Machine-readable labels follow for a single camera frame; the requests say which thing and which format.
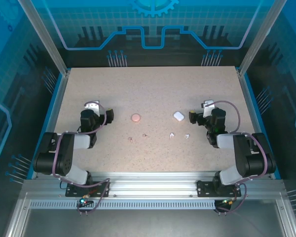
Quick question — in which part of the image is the right cable connector with light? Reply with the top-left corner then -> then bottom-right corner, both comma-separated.
221,197 -> 237,207

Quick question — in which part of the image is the left cable connector with light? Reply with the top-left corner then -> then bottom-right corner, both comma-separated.
79,195 -> 93,207

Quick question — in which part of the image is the slotted aluminium cable duct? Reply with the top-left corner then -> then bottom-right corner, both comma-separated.
29,200 -> 217,209

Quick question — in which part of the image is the cable connector with light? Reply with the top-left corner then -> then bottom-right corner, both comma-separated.
221,197 -> 237,207
79,195 -> 93,207

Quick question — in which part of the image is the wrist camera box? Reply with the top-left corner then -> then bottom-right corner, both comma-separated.
84,100 -> 100,117
201,100 -> 216,119

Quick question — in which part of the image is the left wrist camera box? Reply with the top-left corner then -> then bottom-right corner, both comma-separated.
84,100 -> 100,117

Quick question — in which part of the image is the aluminium frame post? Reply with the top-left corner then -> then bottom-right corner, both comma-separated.
18,0 -> 71,76
238,0 -> 287,76

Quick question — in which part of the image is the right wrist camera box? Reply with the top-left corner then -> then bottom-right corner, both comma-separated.
201,100 -> 216,119

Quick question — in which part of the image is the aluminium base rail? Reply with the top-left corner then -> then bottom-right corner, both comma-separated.
22,172 -> 286,198

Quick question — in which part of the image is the aluminium table side rail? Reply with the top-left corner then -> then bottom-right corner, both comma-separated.
238,71 -> 282,180
31,71 -> 70,180

